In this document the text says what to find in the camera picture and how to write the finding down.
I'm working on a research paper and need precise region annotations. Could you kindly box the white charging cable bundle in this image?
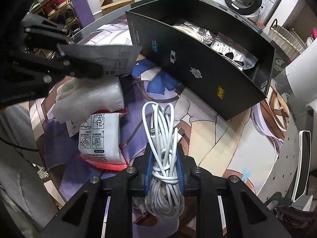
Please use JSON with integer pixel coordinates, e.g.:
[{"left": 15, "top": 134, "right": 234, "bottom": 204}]
[{"left": 142, "top": 101, "right": 186, "bottom": 217}]

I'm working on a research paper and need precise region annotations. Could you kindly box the wicker basket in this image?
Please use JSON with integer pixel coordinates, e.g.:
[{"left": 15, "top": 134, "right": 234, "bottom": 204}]
[{"left": 268, "top": 18, "right": 306, "bottom": 61}]

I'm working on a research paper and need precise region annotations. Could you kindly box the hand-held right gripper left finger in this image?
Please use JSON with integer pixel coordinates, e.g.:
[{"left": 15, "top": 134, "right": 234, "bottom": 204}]
[{"left": 35, "top": 142, "right": 154, "bottom": 238}]

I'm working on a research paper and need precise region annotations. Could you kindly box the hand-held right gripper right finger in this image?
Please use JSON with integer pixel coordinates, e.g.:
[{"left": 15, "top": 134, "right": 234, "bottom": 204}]
[{"left": 173, "top": 141, "right": 295, "bottom": 238}]

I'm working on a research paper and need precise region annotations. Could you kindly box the silver foil bag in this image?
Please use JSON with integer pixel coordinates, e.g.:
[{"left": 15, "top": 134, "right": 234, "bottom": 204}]
[
  {"left": 210, "top": 32, "right": 259, "bottom": 71},
  {"left": 172, "top": 22, "right": 219, "bottom": 45}
]

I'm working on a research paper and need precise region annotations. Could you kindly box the white foam piece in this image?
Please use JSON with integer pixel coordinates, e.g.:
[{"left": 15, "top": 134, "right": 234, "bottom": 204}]
[{"left": 51, "top": 76, "right": 127, "bottom": 125}]

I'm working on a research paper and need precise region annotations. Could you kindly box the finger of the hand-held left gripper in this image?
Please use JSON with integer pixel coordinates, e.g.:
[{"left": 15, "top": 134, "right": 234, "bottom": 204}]
[
  {"left": 6, "top": 53, "right": 104, "bottom": 84},
  {"left": 21, "top": 13, "right": 75, "bottom": 55}
]

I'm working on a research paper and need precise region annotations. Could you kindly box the printed figure desk mat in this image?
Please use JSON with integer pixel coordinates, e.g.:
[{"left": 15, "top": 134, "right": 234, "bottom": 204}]
[{"left": 28, "top": 17, "right": 291, "bottom": 238}]

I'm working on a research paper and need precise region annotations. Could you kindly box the black white patterned rug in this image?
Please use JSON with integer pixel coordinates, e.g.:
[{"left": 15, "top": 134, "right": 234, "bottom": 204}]
[{"left": 37, "top": 168, "right": 50, "bottom": 184}]

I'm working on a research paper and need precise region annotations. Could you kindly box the green and silver medicine sachet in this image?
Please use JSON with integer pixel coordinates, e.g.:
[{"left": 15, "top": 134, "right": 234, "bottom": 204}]
[{"left": 57, "top": 44, "right": 143, "bottom": 77}]

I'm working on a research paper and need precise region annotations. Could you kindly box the brown cardboard box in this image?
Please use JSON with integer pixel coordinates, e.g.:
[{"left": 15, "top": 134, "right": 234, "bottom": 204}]
[{"left": 98, "top": 0, "right": 138, "bottom": 15}]

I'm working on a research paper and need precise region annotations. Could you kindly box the white washing machine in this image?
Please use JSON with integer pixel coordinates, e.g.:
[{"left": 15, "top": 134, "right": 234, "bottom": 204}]
[{"left": 223, "top": 0, "right": 289, "bottom": 26}]

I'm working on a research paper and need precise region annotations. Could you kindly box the black storage tray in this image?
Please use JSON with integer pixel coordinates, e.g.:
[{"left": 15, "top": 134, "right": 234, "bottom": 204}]
[{"left": 125, "top": 0, "right": 277, "bottom": 121}]

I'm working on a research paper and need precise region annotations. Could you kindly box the shoe rack with shoes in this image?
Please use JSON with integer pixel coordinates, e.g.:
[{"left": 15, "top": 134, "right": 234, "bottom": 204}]
[{"left": 30, "top": 0, "right": 83, "bottom": 34}]

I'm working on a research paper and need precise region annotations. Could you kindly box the red and white packet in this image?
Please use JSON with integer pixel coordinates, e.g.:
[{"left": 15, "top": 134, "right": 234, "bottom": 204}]
[{"left": 77, "top": 109, "right": 131, "bottom": 172}]

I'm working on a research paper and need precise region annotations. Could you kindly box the purple rolled yoga mat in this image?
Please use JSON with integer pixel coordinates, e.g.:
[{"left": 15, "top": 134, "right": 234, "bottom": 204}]
[{"left": 69, "top": 0, "right": 96, "bottom": 28}]

